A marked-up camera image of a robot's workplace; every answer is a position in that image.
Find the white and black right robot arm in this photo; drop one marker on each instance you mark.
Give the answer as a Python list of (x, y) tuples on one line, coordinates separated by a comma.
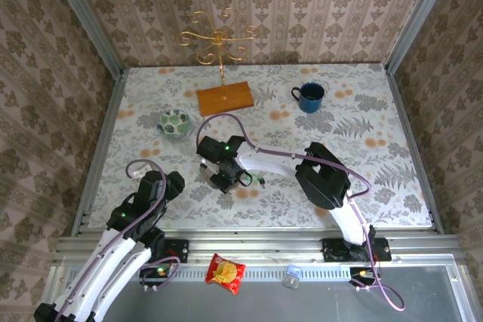
[(264, 160)]

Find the aluminium frame post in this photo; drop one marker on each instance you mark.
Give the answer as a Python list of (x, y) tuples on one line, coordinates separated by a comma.
[(87, 24), (419, 24)]

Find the red snack packet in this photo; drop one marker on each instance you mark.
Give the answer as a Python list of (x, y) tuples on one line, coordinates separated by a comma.
[(224, 273)]

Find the green leaf pattern bowl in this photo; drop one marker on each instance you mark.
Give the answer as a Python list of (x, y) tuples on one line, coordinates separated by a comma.
[(173, 123)]

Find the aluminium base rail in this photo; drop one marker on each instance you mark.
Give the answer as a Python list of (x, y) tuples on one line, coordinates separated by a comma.
[(264, 246)]

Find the grey metal sheet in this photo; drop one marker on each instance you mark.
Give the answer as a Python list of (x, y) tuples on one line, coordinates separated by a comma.
[(302, 303)]

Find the black key fob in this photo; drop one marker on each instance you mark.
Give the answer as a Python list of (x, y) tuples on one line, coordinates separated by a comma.
[(243, 176)]

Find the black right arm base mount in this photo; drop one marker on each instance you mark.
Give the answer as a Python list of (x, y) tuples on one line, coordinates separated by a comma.
[(383, 250)]

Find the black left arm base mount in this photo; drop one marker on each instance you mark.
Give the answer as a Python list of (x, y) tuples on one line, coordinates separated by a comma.
[(181, 250)]

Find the dark blue mug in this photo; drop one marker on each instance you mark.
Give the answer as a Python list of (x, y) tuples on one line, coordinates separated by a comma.
[(309, 101)]

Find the floral tablecloth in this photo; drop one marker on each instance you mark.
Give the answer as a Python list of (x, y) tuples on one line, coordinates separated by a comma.
[(264, 209)]

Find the aluminium table side rail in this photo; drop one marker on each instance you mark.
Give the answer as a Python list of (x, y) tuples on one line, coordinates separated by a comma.
[(411, 141), (101, 148)]

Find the black connector board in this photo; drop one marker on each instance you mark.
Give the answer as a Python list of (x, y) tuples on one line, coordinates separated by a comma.
[(358, 273), (151, 273)]

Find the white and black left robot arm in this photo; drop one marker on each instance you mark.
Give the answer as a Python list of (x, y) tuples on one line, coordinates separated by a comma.
[(109, 261)]

